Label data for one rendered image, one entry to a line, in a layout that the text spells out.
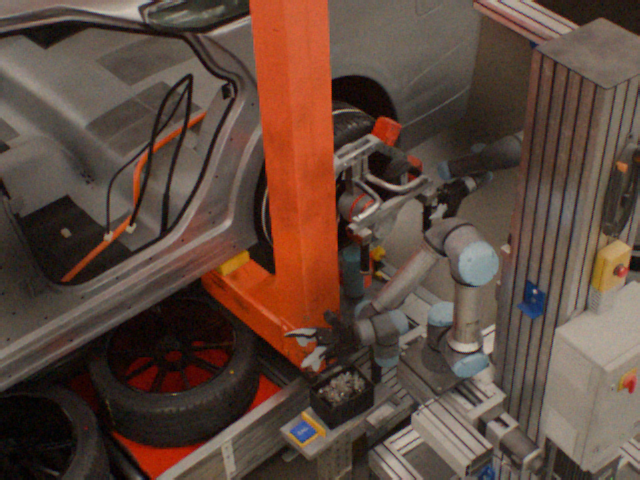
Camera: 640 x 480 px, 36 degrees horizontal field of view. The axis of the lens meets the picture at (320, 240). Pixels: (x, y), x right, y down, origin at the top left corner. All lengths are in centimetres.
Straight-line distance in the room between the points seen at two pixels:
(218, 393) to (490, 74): 329
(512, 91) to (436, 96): 187
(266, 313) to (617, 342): 139
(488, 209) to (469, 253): 244
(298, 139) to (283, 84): 19
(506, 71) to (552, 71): 379
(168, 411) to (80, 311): 50
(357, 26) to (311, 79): 90
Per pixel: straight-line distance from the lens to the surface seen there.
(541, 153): 273
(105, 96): 440
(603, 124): 254
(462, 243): 285
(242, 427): 377
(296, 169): 305
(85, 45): 477
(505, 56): 652
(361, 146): 380
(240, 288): 385
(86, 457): 366
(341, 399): 362
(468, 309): 298
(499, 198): 534
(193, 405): 372
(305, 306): 344
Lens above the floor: 335
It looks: 41 degrees down
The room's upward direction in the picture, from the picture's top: 3 degrees counter-clockwise
